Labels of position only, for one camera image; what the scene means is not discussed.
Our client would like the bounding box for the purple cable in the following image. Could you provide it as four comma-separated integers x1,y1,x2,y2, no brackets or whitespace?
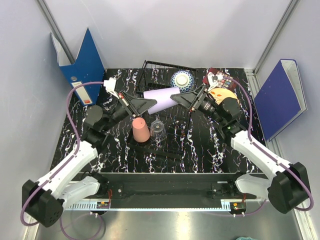
19,80,107,240
219,77,315,218

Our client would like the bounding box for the blue binder left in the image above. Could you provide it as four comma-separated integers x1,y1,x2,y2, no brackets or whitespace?
50,29,105,106

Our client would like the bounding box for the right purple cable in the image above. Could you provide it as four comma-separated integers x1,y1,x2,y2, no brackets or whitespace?
219,77,315,218

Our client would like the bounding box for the lavender cup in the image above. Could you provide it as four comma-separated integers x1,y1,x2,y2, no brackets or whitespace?
143,87,180,115

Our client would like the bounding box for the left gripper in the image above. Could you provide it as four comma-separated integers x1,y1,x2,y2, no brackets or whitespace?
102,90,157,132

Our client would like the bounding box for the teal cloth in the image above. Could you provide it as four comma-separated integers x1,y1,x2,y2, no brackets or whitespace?
235,236,257,240

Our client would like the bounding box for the blue patterned bowl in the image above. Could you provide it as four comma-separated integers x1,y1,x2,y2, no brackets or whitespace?
170,70,195,93

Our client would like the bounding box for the purple binder right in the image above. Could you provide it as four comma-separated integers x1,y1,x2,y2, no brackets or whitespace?
254,59,307,141

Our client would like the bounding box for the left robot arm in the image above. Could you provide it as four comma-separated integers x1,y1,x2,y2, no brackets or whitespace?
22,92,157,228

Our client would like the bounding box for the pink cup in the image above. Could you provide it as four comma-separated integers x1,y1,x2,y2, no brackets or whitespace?
132,117,150,143

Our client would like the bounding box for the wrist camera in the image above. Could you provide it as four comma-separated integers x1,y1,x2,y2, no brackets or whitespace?
207,72,223,88
103,77,119,99

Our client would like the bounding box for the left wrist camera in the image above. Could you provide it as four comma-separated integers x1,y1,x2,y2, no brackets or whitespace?
103,77,119,99

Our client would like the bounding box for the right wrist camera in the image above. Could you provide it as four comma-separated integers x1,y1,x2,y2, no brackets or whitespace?
207,72,223,88

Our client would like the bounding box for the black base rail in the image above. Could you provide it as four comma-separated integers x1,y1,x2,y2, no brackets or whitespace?
78,172,273,210

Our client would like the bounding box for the black wire dish rack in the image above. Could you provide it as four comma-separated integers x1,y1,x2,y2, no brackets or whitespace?
127,60,198,160

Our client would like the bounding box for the red card booklet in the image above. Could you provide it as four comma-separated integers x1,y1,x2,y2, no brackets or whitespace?
202,67,238,91

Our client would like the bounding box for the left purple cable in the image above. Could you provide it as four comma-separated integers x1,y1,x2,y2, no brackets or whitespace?
19,80,107,240

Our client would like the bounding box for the beige bird plate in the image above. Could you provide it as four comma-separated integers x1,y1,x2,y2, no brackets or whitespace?
209,87,238,105

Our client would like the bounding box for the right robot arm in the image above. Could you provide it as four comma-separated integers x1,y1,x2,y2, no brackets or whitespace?
171,85,314,214

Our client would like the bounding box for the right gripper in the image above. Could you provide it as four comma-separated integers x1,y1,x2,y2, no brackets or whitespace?
171,84,225,125

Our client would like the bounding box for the clear glass cup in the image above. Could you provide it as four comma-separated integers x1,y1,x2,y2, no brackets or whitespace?
150,120,167,143

